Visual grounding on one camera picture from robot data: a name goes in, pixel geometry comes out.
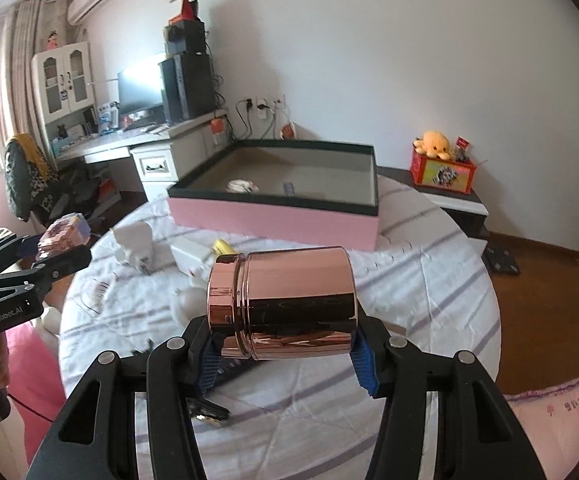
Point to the white wall sockets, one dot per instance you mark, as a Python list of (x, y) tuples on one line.
[(264, 102)]

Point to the pink patterned cube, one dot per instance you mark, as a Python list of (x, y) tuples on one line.
[(63, 235)]

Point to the yellow highlighter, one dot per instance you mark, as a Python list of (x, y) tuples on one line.
[(225, 247)]

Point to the rose gold metal jar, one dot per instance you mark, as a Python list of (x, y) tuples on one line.
[(289, 300)]

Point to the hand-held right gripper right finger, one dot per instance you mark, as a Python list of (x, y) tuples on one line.
[(367, 367)]

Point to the pink printed blanket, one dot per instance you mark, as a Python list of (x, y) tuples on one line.
[(559, 425)]

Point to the orange capped bottle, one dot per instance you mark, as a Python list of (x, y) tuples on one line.
[(218, 132)]

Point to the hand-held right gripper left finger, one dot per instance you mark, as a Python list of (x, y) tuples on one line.
[(210, 366)]

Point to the beige curtain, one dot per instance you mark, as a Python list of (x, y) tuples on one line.
[(19, 70)]

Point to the white desk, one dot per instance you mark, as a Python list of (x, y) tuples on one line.
[(169, 155)]

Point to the computer monitor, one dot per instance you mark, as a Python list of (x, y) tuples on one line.
[(139, 90)]

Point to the white and black nightstand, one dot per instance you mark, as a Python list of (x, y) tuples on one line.
[(462, 205)]

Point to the small red packet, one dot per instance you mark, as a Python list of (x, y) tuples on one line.
[(463, 147)]

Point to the clear plastic piece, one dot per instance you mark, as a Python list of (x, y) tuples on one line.
[(94, 295)]

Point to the black floor scale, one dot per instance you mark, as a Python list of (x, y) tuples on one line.
[(502, 260)]

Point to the red printed box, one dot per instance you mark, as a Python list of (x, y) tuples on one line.
[(442, 174)]

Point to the stack of black boxes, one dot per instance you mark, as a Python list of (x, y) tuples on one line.
[(184, 40)]

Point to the white round object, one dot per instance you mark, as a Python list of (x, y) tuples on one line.
[(242, 186)]

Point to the chair with draped clothes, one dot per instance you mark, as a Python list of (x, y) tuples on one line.
[(24, 175)]

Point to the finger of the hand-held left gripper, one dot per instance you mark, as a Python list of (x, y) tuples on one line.
[(59, 266), (25, 249)]

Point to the white power adapter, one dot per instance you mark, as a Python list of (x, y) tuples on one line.
[(132, 245)]

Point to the white hutch cabinet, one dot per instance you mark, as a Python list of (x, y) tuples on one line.
[(64, 85)]

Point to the red star ornament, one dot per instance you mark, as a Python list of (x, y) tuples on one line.
[(187, 7)]

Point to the small doll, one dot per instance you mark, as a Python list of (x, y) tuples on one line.
[(52, 40)]

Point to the pink bedsheet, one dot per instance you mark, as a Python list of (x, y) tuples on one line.
[(34, 385)]

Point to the pink box with green rim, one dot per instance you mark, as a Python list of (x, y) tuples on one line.
[(274, 217)]

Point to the flat white charger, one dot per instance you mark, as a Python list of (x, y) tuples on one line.
[(189, 255)]

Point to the black speaker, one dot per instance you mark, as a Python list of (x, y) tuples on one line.
[(189, 85)]

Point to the yellow octopus plush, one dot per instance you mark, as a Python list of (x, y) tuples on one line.
[(433, 144)]

